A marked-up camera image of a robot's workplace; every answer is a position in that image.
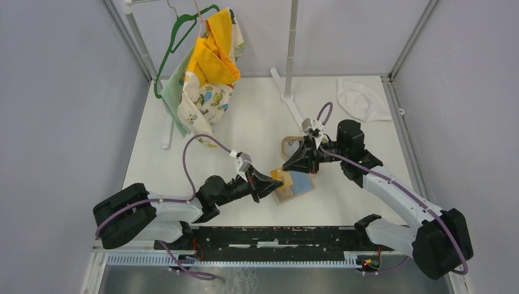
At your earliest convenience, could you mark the left rack pole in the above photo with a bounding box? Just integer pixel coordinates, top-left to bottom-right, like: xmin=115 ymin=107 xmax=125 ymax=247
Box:
xmin=121 ymin=0 xmax=163 ymax=92

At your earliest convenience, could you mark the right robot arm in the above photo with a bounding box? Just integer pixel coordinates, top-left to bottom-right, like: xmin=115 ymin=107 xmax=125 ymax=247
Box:
xmin=282 ymin=118 xmax=474 ymax=280

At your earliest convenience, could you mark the light green printed cloth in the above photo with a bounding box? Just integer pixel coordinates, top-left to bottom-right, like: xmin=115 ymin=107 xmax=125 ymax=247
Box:
xmin=160 ymin=49 xmax=193 ymax=137

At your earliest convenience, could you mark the white toothed cable rail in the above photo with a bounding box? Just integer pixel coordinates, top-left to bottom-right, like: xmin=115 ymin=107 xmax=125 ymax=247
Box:
xmin=106 ymin=253 xmax=382 ymax=269

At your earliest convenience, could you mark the yellow cloth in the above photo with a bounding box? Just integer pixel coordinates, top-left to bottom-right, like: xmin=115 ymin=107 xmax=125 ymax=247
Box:
xmin=185 ymin=7 xmax=246 ymax=86

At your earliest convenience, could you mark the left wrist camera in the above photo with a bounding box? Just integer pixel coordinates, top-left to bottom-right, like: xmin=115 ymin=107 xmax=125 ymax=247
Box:
xmin=230 ymin=149 xmax=252 ymax=183

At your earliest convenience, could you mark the rack pole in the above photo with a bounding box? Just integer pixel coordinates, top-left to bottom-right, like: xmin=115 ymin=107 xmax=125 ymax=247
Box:
xmin=121 ymin=0 xmax=163 ymax=92
xmin=283 ymin=0 xmax=299 ymax=101

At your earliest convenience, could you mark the beige card holder wallet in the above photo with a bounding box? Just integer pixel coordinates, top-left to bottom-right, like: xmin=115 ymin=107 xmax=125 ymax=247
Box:
xmin=273 ymin=171 xmax=316 ymax=205

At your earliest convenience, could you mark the green clothes hanger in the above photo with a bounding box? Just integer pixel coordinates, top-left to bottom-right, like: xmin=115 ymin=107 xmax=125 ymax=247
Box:
xmin=153 ymin=13 xmax=199 ymax=99

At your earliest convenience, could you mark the purple cable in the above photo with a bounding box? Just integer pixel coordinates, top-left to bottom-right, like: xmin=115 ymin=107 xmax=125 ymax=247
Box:
xmin=95 ymin=134 xmax=238 ymax=282
xmin=315 ymin=101 xmax=469 ymax=276

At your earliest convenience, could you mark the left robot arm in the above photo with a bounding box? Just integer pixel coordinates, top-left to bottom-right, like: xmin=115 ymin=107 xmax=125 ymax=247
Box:
xmin=92 ymin=166 xmax=283 ymax=250

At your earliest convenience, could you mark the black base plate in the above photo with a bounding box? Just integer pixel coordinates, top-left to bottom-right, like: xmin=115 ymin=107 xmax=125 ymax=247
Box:
xmin=167 ymin=226 xmax=391 ymax=262

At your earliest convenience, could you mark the white cloth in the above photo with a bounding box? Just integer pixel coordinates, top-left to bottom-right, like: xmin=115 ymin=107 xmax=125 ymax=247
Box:
xmin=336 ymin=78 xmax=392 ymax=123

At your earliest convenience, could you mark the cream printed cloth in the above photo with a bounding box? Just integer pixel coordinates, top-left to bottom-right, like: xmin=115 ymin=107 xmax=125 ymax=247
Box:
xmin=176 ymin=8 xmax=247 ymax=148

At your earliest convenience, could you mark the white card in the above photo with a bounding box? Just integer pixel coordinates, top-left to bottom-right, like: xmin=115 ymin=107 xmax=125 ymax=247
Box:
xmin=285 ymin=140 xmax=301 ymax=157

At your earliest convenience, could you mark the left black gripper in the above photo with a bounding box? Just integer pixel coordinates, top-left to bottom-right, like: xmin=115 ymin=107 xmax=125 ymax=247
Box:
xmin=215 ymin=164 xmax=283 ymax=206

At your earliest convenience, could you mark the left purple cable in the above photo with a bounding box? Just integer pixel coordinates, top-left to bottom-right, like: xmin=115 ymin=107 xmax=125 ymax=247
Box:
xmin=95 ymin=134 xmax=238 ymax=282

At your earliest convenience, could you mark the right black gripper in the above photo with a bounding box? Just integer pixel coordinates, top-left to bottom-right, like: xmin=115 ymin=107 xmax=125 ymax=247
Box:
xmin=283 ymin=134 xmax=348 ymax=174

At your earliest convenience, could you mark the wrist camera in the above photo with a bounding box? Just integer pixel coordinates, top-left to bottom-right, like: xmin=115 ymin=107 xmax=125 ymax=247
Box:
xmin=301 ymin=118 xmax=326 ymax=148
xmin=230 ymin=149 xmax=252 ymax=183

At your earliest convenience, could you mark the right rack pole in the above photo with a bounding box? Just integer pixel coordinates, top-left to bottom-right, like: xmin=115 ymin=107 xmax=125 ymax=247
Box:
xmin=283 ymin=0 xmax=299 ymax=101

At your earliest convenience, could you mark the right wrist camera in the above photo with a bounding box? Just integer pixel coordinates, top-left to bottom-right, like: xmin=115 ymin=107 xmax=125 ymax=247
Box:
xmin=301 ymin=118 xmax=326 ymax=148

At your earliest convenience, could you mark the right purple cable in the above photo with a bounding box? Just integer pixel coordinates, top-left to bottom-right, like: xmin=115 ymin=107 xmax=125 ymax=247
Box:
xmin=315 ymin=101 xmax=469 ymax=276

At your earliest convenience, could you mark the pink clothes hanger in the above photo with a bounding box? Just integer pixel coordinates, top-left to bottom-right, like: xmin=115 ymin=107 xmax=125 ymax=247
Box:
xmin=193 ymin=0 xmax=206 ymax=38

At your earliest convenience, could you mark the right rack foot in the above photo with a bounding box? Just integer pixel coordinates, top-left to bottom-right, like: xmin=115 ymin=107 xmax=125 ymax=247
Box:
xmin=270 ymin=68 xmax=304 ymax=130

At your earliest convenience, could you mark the beige oval tray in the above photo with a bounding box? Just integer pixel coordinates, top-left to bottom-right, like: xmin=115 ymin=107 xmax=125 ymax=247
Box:
xmin=281 ymin=135 xmax=313 ymax=160

